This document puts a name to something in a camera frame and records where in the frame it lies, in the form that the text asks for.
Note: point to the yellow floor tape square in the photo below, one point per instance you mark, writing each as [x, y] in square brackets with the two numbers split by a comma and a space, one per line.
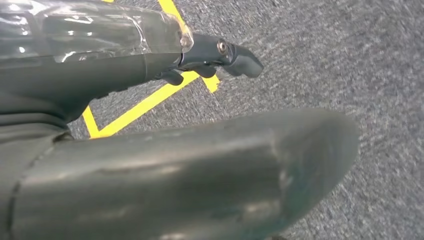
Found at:
[142, 106]

